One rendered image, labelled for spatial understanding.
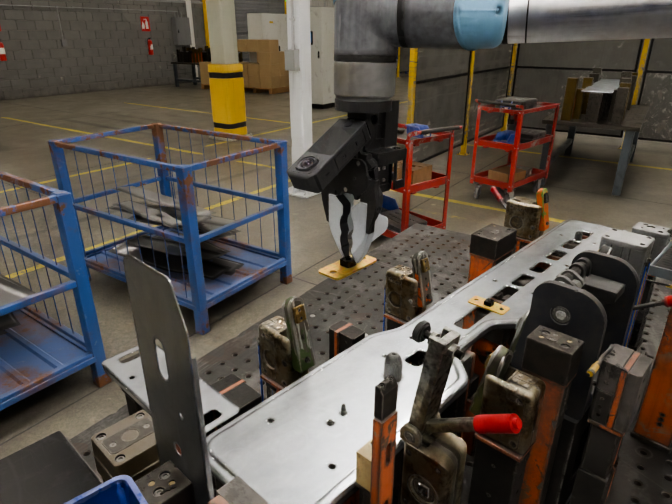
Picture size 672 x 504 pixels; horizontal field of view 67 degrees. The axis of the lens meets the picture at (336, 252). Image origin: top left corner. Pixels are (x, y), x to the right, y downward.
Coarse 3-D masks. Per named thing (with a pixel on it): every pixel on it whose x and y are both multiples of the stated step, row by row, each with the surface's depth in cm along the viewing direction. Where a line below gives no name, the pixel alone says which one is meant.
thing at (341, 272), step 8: (368, 256) 72; (336, 264) 70; (344, 264) 69; (352, 264) 69; (360, 264) 70; (368, 264) 70; (320, 272) 68; (328, 272) 68; (336, 272) 68; (344, 272) 67; (352, 272) 68
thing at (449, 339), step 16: (416, 336) 62; (432, 336) 60; (448, 336) 60; (432, 352) 60; (448, 352) 60; (432, 368) 61; (448, 368) 63; (432, 384) 62; (416, 400) 65; (432, 400) 64; (416, 416) 65; (432, 416) 67
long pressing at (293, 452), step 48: (576, 240) 145; (480, 288) 118; (528, 288) 118; (384, 336) 99; (480, 336) 100; (336, 384) 86; (240, 432) 76; (288, 432) 76; (336, 432) 76; (288, 480) 67; (336, 480) 67
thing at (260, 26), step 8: (248, 16) 1388; (256, 16) 1374; (264, 16) 1375; (272, 16) 1402; (280, 16) 1430; (248, 24) 1396; (256, 24) 1383; (264, 24) 1382; (272, 24) 1409; (280, 24) 1437; (248, 32) 1405; (256, 32) 1392; (264, 32) 1388; (272, 32) 1416; (280, 32) 1446; (280, 40) 1453; (280, 48) 1459; (256, 56) 1418
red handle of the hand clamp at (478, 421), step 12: (432, 420) 66; (444, 420) 65; (456, 420) 63; (468, 420) 62; (480, 420) 60; (492, 420) 58; (504, 420) 57; (516, 420) 57; (432, 432) 66; (444, 432) 64; (480, 432) 60; (492, 432) 59; (504, 432) 58; (516, 432) 57
